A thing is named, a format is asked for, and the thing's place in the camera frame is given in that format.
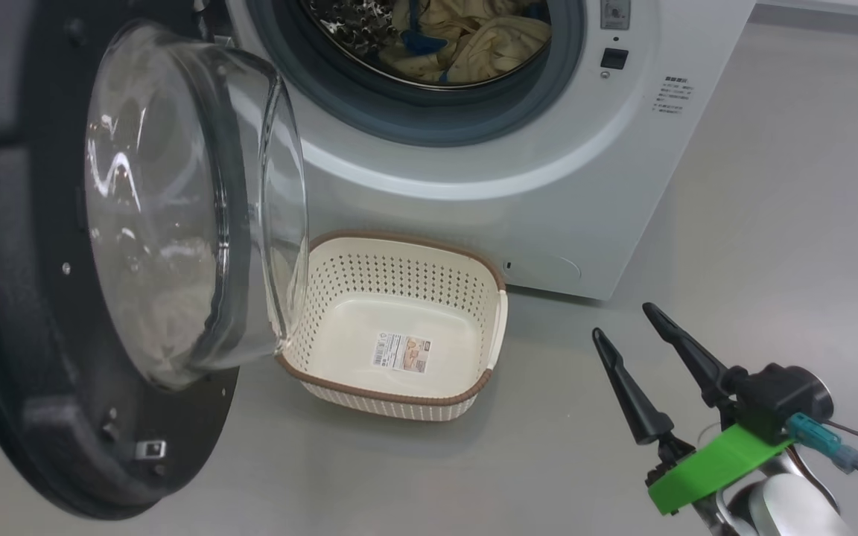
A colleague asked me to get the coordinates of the black cable with teal connector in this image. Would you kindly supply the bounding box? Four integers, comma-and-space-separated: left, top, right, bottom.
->
786, 413, 858, 511

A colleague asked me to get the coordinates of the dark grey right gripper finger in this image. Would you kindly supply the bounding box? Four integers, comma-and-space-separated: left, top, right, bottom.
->
642, 301, 735, 409
591, 328, 674, 446

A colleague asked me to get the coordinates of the dark round glass washer door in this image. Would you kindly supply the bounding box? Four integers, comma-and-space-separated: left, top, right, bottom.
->
0, 0, 309, 520

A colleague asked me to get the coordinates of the pale yellow garment blue trim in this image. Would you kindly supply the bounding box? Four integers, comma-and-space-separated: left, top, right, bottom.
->
381, 0, 478, 81
444, 13, 553, 84

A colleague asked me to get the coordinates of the paper product label in basket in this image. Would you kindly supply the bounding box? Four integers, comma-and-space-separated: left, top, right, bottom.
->
371, 331, 432, 374

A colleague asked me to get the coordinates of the white front-load washing machine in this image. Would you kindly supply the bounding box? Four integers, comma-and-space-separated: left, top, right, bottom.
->
224, 0, 757, 301

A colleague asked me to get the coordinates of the cream perforated basket brown rim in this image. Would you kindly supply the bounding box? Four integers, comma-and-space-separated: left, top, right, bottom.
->
275, 229, 509, 423

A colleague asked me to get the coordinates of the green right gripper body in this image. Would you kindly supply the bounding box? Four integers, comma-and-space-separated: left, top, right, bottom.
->
646, 424, 795, 516

